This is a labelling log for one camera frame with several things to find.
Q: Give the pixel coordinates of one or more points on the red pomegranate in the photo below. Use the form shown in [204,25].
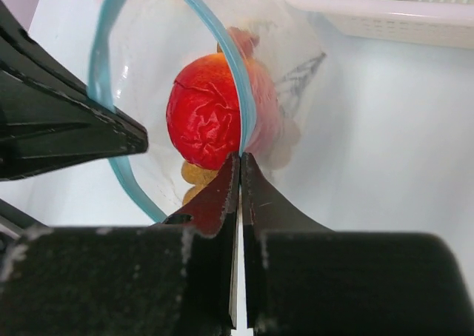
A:
[203,113]

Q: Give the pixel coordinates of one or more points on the white plastic basket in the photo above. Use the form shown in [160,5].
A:
[446,23]

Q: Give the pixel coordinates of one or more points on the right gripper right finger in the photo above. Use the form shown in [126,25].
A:
[305,279]

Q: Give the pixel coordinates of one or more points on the brown longan bunch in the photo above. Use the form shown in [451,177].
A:
[196,180]

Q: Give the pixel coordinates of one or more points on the blue zipper clear bag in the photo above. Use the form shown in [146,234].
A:
[139,48]

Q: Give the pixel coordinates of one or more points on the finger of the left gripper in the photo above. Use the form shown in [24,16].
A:
[47,120]

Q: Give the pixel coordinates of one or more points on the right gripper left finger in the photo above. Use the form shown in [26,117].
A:
[173,278]

